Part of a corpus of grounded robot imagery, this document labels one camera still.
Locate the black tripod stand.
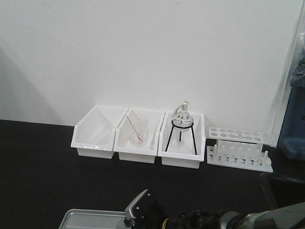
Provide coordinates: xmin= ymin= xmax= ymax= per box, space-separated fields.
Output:
xmin=165 ymin=119 xmax=197 ymax=155

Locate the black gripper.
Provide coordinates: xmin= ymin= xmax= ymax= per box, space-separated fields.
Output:
xmin=132 ymin=194 xmax=168 ymax=229

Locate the round glass flask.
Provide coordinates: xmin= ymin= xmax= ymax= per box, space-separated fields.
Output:
xmin=172 ymin=101 xmax=193 ymax=132

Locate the white bin left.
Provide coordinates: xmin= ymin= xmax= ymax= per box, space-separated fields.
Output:
xmin=71 ymin=105 xmax=129 ymax=159

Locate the white bin right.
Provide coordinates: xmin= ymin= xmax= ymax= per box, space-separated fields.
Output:
xmin=157 ymin=112 xmax=205 ymax=169

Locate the silver metal tray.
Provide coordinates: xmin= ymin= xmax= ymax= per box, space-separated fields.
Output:
xmin=59 ymin=209 xmax=130 ymax=229

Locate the white bin middle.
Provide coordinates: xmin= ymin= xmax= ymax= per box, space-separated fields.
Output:
xmin=114 ymin=108 xmax=165 ymax=164

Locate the white bin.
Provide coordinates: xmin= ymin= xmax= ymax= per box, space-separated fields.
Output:
xmin=71 ymin=105 xmax=129 ymax=159
xmin=114 ymin=108 xmax=165 ymax=164
xmin=157 ymin=112 xmax=205 ymax=169

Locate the stirring rod red tip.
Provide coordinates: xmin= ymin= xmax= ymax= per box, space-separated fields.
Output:
xmin=126 ymin=116 xmax=143 ymax=142

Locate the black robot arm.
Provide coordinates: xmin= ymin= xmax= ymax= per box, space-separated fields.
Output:
xmin=124 ymin=190 xmax=305 ymax=229

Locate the white test tube rack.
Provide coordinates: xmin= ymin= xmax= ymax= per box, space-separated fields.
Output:
xmin=207 ymin=127 xmax=275 ymax=173

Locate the dark blue drying pegboard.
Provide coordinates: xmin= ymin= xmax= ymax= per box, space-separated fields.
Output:
xmin=277 ymin=47 xmax=305 ymax=160

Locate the clear beaker in bin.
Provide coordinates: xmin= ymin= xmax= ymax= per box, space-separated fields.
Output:
xmin=131 ymin=115 xmax=148 ymax=147

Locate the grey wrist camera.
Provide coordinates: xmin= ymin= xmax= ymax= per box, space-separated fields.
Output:
xmin=124 ymin=189 xmax=153 ymax=228

